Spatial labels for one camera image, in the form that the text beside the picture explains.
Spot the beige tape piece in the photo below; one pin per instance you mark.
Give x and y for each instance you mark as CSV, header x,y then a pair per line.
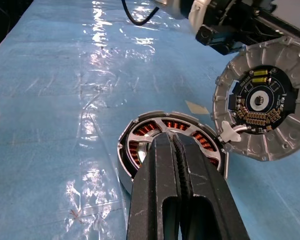
x,y
197,108

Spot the white plastic hinge clip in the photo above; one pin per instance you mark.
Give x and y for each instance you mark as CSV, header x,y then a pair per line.
x,y
230,132

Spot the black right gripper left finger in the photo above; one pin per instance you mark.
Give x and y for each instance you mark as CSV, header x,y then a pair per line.
x,y
155,187

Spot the silver motor lid circuit board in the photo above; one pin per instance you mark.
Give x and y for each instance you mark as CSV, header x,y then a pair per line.
x,y
277,145

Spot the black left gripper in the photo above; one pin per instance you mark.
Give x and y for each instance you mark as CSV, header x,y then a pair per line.
x,y
230,37

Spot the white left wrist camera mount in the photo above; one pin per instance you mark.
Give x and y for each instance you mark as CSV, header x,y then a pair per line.
x,y
196,17

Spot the blue table cover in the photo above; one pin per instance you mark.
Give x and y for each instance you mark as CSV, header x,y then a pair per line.
x,y
40,125

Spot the silver motor housing copper windings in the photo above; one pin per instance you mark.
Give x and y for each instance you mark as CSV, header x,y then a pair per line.
x,y
123,170

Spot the silver spoked rotor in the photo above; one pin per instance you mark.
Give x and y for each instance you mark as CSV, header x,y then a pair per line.
x,y
159,125

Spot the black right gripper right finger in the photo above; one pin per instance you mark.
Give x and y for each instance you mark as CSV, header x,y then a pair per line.
x,y
210,200

